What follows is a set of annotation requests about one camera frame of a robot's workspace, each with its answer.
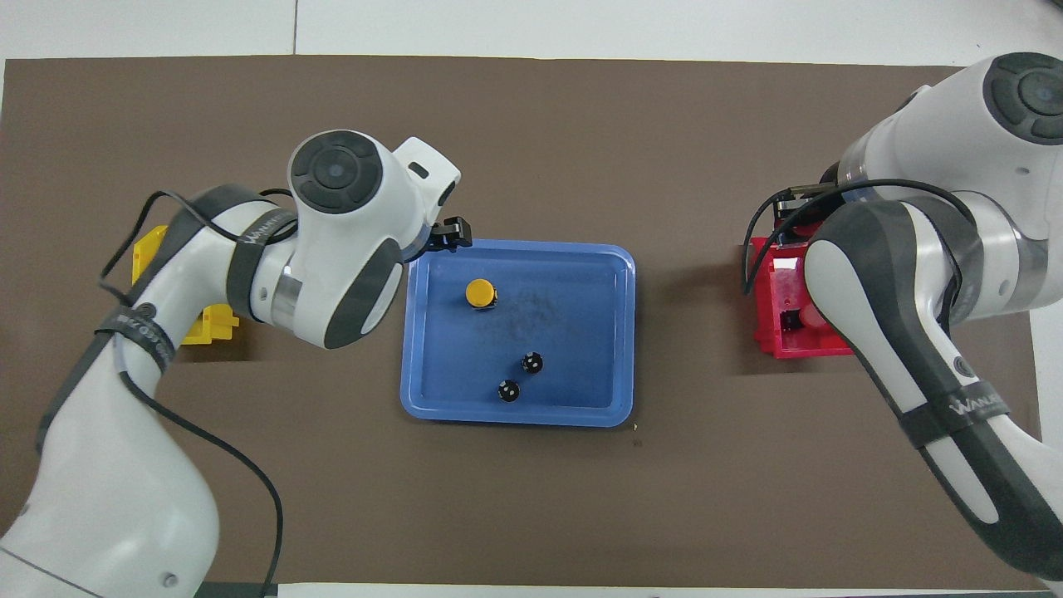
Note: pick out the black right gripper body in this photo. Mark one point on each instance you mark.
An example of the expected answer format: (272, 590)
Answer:
(796, 220)

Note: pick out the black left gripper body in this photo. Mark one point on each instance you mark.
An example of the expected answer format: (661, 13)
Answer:
(438, 237)

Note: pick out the red push button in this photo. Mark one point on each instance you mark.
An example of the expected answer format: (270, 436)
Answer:
(810, 317)

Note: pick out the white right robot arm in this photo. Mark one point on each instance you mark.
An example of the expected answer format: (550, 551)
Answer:
(913, 141)

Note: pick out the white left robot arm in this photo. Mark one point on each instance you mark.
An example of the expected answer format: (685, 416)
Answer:
(340, 174)

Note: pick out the yellow push button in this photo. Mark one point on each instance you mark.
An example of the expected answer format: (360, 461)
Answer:
(480, 292)

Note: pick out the red plastic bin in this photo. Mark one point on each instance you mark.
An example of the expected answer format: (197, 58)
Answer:
(768, 307)

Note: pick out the black cylindrical knob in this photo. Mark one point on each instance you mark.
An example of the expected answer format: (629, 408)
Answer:
(532, 363)
(509, 390)

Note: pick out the blue plastic tray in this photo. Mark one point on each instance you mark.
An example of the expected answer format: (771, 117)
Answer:
(581, 332)

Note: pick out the yellow plastic bin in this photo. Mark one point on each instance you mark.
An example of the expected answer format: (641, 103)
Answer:
(208, 328)

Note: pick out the brown paper table mat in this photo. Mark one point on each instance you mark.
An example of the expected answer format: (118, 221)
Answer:
(581, 515)

